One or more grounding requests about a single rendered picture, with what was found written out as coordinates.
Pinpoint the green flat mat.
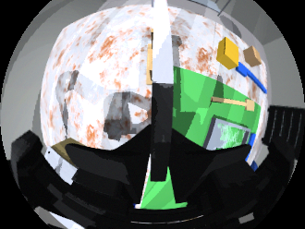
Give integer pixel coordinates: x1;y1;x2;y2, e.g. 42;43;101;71
141;66;261;209

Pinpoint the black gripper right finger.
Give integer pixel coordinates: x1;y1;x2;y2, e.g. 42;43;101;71
168;128;252;204

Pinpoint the tan wooden bar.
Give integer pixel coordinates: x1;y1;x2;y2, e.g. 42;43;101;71
211;97;254;112

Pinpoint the red putter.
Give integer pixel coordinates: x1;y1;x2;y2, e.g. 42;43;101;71
150;0;174;182

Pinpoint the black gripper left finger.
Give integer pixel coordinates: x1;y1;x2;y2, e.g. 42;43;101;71
66;125;152;204

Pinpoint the blue long flat bar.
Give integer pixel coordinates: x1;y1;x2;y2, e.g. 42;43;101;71
235;62;267;93
246;133;256;161

